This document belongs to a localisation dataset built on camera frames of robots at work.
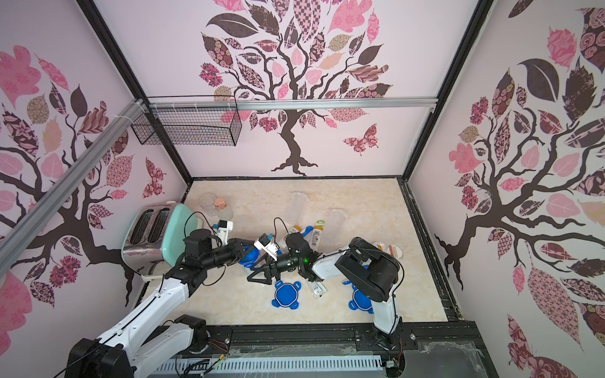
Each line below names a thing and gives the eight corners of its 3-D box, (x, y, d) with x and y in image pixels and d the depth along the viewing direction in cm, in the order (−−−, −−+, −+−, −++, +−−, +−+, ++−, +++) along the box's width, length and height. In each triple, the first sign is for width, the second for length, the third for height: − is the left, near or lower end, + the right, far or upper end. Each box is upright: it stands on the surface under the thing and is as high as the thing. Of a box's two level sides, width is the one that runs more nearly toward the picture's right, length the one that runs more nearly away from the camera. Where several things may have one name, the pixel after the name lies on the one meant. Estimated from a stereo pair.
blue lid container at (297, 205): (282, 222, 105) (280, 214, 101) (292, 198, 115) (291, 190, 110) (299, 226, 104) (299, 219, 99) (309, 202, 113) (309, 194, 108)
